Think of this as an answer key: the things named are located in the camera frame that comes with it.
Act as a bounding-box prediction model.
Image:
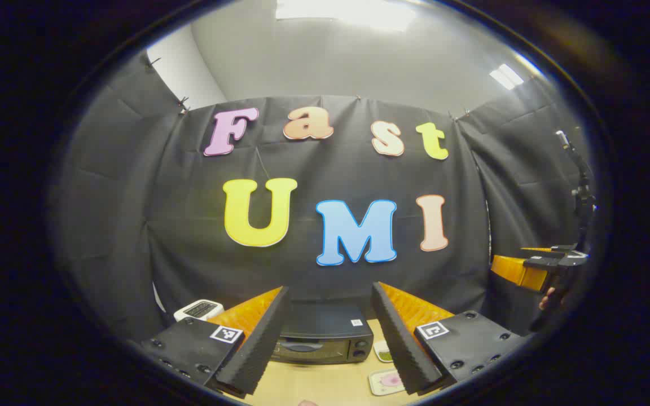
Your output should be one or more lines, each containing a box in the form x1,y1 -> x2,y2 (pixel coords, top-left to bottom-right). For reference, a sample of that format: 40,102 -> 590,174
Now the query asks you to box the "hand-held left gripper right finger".
371,281 -> 529,395

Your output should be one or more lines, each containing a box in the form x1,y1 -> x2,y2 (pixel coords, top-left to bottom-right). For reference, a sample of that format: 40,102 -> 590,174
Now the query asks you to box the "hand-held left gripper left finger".
139,286 -> 292,398

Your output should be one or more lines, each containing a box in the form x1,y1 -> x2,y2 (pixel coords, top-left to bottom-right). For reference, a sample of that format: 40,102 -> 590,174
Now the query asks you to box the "white square plate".
368,369 -> 407,396

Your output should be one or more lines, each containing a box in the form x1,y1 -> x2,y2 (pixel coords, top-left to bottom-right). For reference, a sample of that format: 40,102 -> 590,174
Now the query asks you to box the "black electric oven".
271,302 -> 375,364

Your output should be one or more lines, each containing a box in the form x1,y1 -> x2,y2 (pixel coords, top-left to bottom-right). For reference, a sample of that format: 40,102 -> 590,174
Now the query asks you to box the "white divided tray of beans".
374,339 -> 396,363

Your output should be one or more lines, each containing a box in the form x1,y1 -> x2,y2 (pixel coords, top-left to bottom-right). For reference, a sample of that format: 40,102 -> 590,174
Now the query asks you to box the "black stand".
555,130 -> 598,249

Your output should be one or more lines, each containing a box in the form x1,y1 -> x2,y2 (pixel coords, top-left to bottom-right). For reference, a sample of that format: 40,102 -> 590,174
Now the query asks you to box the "white digital scale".
174,299 -> 225,323

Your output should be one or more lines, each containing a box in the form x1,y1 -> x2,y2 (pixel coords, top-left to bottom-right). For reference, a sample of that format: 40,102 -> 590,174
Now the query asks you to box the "black backdrop cloth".
49,51 -> 596,345

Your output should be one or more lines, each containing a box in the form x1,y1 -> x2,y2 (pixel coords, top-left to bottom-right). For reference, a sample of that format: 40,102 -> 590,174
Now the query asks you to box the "ceiling light panel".
275,0 -> 416,32
490,64 -> 524,91

